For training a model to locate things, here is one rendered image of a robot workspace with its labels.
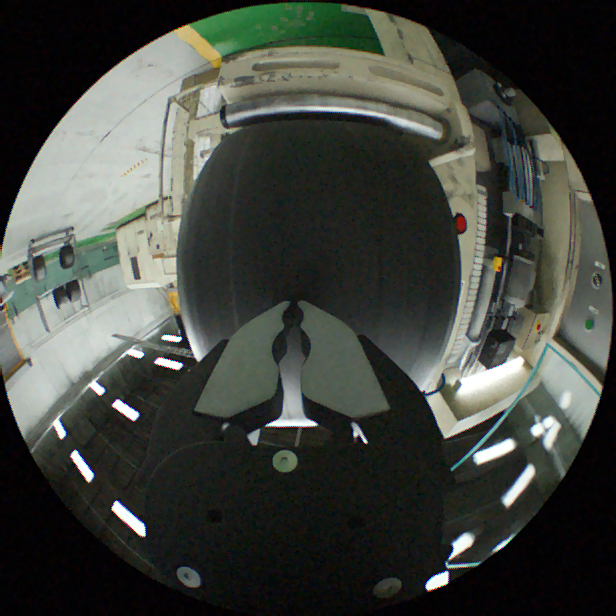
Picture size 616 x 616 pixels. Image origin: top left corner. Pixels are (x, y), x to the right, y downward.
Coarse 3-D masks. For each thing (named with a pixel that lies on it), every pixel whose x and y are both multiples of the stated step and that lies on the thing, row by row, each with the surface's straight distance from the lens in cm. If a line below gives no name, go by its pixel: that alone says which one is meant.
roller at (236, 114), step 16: (272, 96) 34; (288, 96) 33; (304, 96) 33; (320, 96) 33; (336, 96) 33; (224, 112) 33; (240, 112) 33; (256, 112) 32; (272, 112) 32; (288, 112) 32; (304, 112) 32; (320, 112) 32; (336, 112) 32; (352, 112) 32; (368, 112) 33; (384, 112) 34; (400, 112) 35; (416, 112) 37; (400, 128) 36; (416, 128) 36; (432, 128) 38
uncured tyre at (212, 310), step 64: (256, 128) 25; (320, 128) 23; (384, 128) 29; (192, 192) 21; (256, 192) 15; (320, 192) 15; (384, 192) 16; (192, 256) 16; (256, 256) 13; (320, 256) 13; (384, 256) 14; (448, 256) 18; (192, 320) 17; (384, 320) 15; (448, 320) 19
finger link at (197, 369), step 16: (208, 352) 9; (192, 368) 8; (208, 368) 8; (176, 384) 8; (192, 384) 8; (176, 400) 8; (192, 400) 7; (160, 416) 8; (176, 416) 7; (192, 416) 7; (160, 432) 7; (176, 432) 7; (192, 432) 7; (208, 432) 6; (224, 432) 7; (160, 448) 7; (176, 448) 7; (144, 464) 7; (144, 480) 7
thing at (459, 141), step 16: (448, 112) 40; (464, 112) 40; (448, 128) 39; (464, 128) 37; (416, 144) 47; (432, 144) 42; (448, 144) 39; (464, 144) 36; (432, 160) 42; (448, 160) 41
